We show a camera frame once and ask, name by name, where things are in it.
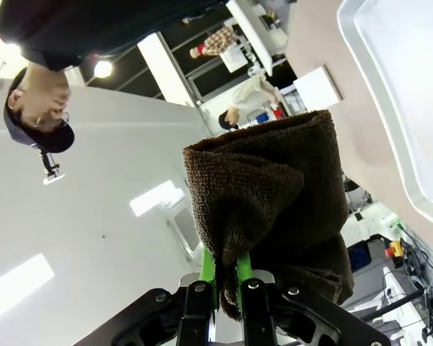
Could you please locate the bystander in plaid shirt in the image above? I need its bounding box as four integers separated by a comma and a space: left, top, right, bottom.
189, 24, 238, 60

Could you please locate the silver metal tray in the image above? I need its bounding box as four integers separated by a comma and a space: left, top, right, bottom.
337, 0, 433, 225

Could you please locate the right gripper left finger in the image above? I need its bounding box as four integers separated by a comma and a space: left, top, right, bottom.
110, 248, 218, 346

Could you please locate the small rectangular ceiling light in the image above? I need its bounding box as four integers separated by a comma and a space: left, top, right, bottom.
128, 179, 186, 218

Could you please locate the white machine housing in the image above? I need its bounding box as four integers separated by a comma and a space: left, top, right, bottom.
346, 201, 406, 249

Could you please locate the large rectangular ceiling light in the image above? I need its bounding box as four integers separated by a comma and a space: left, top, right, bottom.
0, 253, 56, 325

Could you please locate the red emergency stop button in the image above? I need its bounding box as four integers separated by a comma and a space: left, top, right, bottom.
385, 238, 406, 260

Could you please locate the bystander in cream shirt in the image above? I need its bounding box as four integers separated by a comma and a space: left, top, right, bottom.
218, 74, 281, 132

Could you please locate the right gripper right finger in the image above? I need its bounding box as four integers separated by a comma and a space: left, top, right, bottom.
237, 252, 389, 346

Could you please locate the person head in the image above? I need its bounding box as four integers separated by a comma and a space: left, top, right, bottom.
7, 70, 72, 136

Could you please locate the small white table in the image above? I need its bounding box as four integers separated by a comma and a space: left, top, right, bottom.
225, 0, 275, 77

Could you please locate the brown cloth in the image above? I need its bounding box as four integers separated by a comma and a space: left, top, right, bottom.
183, 110, 355, 321

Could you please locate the ceiling mounted camera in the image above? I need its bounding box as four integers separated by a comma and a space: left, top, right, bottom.
39, 149, 65, 186

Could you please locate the round ceiling lamp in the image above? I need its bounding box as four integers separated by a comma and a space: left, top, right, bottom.
92, 59, 114, 79

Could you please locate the black cap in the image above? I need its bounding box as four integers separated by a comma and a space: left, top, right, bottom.
3, 68, 76, 154

